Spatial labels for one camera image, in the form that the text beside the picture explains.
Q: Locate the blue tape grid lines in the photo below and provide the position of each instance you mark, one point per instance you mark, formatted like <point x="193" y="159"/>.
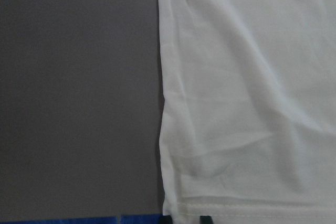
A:
<point x="154" y="218"/>

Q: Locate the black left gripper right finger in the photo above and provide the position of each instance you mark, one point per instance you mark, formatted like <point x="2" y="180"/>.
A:
<point x="206" y="220"/>

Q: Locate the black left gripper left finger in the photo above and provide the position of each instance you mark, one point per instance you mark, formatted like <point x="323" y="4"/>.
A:
<point x="166" y="219"/>

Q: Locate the cream long-sleeve printed shirt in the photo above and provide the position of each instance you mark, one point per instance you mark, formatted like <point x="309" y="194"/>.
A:
<point x="248" y="125"/>

